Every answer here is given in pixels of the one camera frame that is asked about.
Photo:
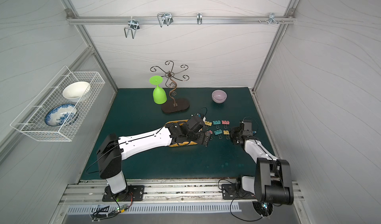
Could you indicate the teal binder clip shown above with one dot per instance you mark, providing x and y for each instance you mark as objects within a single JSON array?
[
  {"x": 217, "y": 124},
  {"x": 218, "y": 133}
]

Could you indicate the small metal hook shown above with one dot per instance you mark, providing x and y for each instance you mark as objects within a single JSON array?
[{"x": 199, "y": 18}]

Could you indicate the aluminium top rail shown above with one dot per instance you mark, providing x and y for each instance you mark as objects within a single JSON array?
[{"x": 177, "y": 20}]

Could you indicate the yellow plastic storage box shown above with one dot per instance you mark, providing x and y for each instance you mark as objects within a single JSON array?
[{"x": 178, "y": 134}]

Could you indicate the metal double hook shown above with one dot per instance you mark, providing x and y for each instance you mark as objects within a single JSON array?
[{"x": 132, "y": 28}]

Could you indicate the aluminium rail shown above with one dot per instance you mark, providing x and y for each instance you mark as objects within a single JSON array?
[
  {"x": 177, "y": 20},
  {"x": 155, "y": 190}
]

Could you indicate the lilac small bowl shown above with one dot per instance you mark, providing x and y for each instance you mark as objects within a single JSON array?
[{"x": 219, "y": 96}]

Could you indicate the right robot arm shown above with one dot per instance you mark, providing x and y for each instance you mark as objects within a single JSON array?
[{"x": 272, "y": 182}]

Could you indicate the green plastic goblet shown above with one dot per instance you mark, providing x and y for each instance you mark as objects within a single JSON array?
[{"x": 159, "y": 94}]

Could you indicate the metal loop hook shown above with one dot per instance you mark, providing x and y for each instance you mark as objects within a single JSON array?
[{"x": 164, "y": 18}]

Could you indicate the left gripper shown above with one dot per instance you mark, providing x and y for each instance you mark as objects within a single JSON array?
[{"x": 204, "y": 137}]

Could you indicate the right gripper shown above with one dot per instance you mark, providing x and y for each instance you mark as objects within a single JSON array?
[{"x": 235, "y": 135}]

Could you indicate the bronze wire cup stand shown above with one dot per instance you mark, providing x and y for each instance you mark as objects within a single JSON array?
[{"x": 169, "y": 84}]

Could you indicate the round black controller board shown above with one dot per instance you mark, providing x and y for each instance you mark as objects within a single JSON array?
[{"x": 263, "y": 209}]

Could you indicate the white ceramic bowl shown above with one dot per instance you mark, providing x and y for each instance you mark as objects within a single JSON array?
[{"x": 77, "y": 92}]

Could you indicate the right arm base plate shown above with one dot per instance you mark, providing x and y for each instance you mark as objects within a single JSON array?
[{"x": 232, "y": 192}]

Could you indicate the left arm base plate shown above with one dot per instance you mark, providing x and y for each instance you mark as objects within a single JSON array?
[{"x": 132, "y": 192}]

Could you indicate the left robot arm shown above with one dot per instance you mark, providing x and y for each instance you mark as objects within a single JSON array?
[{"x": 115, "y": 149}]

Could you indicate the aluminium front rail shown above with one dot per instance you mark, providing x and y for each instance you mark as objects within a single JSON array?
[{"x": 155, "y": 190}]

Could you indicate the metal corner hook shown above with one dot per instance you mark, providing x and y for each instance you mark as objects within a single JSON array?
[{"x": 272, "y": 19}]

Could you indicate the blue patterned ceramic bowl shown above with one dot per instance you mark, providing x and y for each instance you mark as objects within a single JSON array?
[{"x": 61, "y": 114}]

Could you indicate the white wire wall basket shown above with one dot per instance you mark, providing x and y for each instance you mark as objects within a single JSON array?
[{"x": 30, "y": 121}]

